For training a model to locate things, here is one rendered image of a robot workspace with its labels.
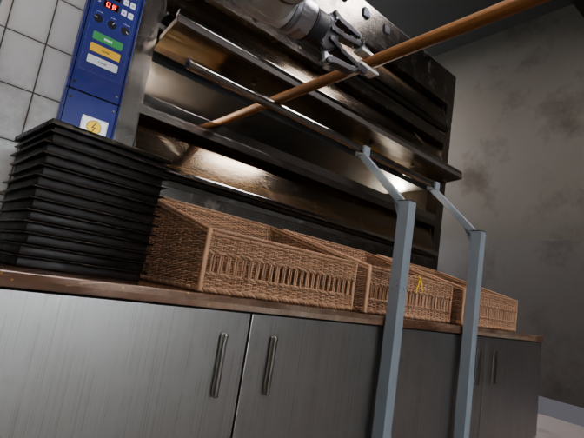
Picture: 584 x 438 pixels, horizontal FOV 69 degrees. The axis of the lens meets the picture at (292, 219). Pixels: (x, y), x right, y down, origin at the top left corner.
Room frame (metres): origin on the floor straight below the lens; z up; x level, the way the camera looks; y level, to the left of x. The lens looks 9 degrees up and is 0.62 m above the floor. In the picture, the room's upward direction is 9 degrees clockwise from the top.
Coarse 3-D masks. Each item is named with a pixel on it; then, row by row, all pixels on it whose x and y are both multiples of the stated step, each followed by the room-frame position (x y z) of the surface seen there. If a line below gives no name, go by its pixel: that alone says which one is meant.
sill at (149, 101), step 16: (144, 96) 1.35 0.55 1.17; (176, 112) 1.43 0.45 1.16; (208, 128) 1.51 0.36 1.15; (224, 128) 1.55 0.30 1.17; (256, 144) 1.65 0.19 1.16; (288, 160) 1.75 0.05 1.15; (304, 160) 1.81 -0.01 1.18; (336, 176) 1.94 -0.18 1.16; (368, 192) 2.10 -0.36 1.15; (416, 208) 2.36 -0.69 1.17
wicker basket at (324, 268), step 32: (160, 224) 1.20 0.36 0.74; (192, 224) 1.06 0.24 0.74; (224, 224) 1.54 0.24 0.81; (256, 224) 1.65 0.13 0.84; (160, 256) 1.18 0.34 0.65; (192, 256) 1.04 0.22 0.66; (224, 256) 1.52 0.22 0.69; (256, 256) 1.10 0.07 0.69; (288, 256) 1.16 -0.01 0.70; (320, 256) 1.24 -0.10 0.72; (192, 288) 1.01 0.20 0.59; (224, 288) 1.05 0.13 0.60; (256, 288) 1.10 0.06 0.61; (288, 288) 1.17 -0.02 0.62; (320, 288) 1.45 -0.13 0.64; (352, 288) 1.35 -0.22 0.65
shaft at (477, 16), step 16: (512, 0) 0.70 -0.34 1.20; (528, 0) 0.68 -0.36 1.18; (544, 0) 0.67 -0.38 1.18; (480, 16) 0.75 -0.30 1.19; (496, 16) 0.73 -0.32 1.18; (432, 32) 0.83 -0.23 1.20; (448, 32) 0.80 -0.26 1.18; (464, 32) 0.79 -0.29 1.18; (400, 48) 0.89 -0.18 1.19; (416, 48) 0.87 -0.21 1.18; (368, 64) 0.97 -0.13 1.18; (320, 80) 1.10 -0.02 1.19; (336, 80) 1.07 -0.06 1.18; (272, 96) 1.28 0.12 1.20; (288, 96) 1.22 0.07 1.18; (240, 112) 1.42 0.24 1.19; (256, 112) 1.38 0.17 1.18
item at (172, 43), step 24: (192, 24) 1.27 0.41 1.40; (168, 48) 1.38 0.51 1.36; (192, 48) 1.37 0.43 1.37; (216, 48) 1.36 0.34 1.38; (240, 72) 1.49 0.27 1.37; (264, 72) 1.48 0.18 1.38; (312, 96) 1.62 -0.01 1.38; (336, 120) 1.79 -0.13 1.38; (360, 120) 1.80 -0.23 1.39; (384, 144) 2.00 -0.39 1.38; (408, 168) 2.27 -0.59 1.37; (432, 168) 2.25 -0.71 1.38
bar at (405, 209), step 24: (216, 72) 1.10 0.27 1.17; (264, 96) 1.20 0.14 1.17; (312, 120) 1.33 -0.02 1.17; (360, 144) 1.48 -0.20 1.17; (432, 192) 1.81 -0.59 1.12; (408, 216) 1.32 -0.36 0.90; (456, 216) 1.71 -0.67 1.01; (408, 240) 1.33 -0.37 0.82; (480, 240) 1.62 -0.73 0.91; (408, 264) 1.34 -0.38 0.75; (480, 264) 1.63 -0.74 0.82; (480, 288) 1.64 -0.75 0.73; (384, 336) 1.34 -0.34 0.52; (384, 360) 1.34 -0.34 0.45; (384, 384) 1.33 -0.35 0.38; (384, 408) 1.32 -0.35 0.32; (456, 408) 1.65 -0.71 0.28; (384, 432) 1.32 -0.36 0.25; (456, 432) 1.64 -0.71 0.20
